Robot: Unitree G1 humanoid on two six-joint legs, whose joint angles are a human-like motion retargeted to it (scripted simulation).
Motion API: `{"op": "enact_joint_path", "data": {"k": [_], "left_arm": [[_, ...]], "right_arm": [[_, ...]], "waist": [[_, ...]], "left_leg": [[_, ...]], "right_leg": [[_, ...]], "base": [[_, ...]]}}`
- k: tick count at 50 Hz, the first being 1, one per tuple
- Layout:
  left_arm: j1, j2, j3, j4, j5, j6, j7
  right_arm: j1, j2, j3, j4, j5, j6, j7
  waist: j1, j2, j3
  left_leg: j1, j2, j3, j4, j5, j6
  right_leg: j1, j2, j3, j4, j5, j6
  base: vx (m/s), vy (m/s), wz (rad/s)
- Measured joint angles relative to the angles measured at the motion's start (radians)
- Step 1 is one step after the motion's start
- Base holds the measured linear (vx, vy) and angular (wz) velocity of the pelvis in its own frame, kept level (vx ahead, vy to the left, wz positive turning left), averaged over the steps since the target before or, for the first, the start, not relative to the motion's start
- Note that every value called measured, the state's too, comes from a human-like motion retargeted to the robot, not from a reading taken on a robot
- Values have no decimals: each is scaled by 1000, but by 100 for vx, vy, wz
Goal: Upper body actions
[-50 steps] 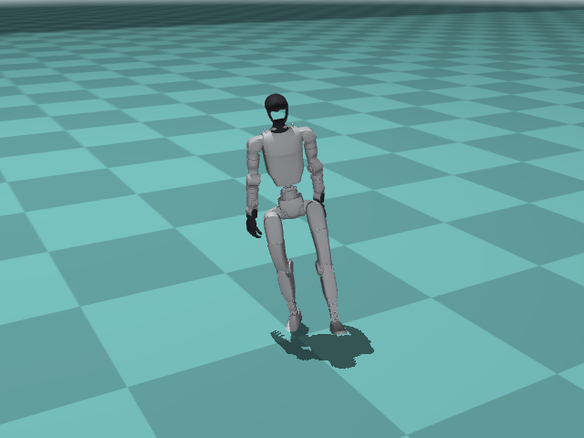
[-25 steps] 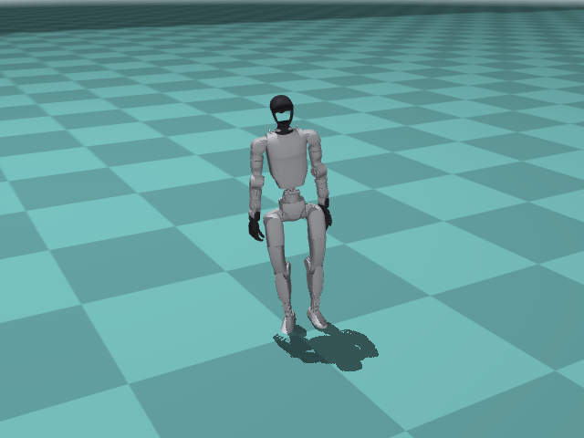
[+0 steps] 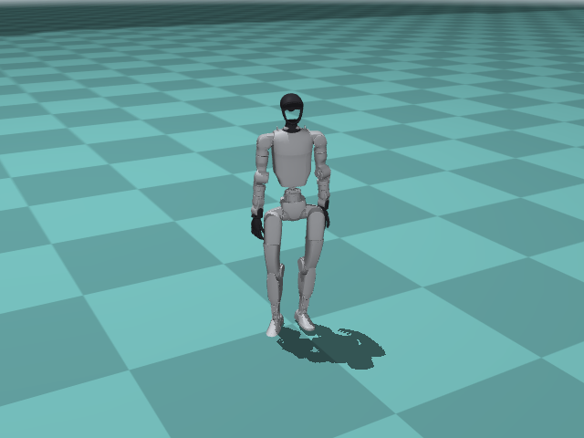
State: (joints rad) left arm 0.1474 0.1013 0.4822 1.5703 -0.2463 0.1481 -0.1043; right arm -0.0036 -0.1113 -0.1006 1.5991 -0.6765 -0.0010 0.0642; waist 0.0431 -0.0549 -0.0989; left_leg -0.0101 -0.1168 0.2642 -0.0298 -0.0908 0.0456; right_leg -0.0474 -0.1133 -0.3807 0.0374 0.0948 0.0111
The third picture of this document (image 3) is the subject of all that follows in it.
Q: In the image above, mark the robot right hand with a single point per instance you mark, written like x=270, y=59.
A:
x=257, y=224

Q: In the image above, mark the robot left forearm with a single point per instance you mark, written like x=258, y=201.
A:
x=323, y=191

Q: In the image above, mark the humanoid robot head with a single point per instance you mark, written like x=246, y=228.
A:
x=291, y=102

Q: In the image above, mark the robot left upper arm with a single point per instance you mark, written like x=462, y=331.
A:
x=320, y=154

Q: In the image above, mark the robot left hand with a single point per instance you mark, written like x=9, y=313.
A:
x=326, y=213

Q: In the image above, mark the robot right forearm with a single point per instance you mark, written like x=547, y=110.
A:
x=258, y=196

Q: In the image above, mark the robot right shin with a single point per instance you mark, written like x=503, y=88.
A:
x=274, y=292

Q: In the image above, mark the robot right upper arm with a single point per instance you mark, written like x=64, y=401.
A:
x=263, y=143

